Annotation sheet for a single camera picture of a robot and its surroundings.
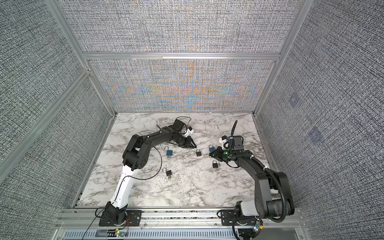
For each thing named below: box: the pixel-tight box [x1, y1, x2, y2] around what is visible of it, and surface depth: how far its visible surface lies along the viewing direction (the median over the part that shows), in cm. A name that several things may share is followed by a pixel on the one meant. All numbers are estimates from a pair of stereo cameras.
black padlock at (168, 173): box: [162, 167, 172, 177], surface depth 90 cm
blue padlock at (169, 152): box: [164, 145, 173, 156], surface depth 99 cm
